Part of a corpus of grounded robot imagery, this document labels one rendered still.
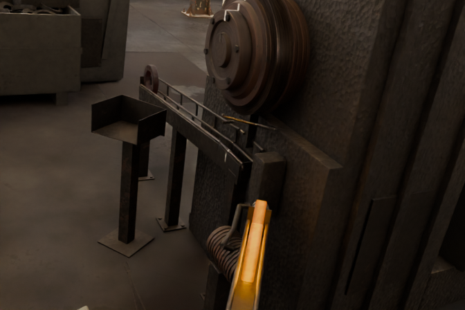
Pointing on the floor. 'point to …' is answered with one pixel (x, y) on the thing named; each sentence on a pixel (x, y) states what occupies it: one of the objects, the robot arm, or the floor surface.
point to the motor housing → (221, 268)
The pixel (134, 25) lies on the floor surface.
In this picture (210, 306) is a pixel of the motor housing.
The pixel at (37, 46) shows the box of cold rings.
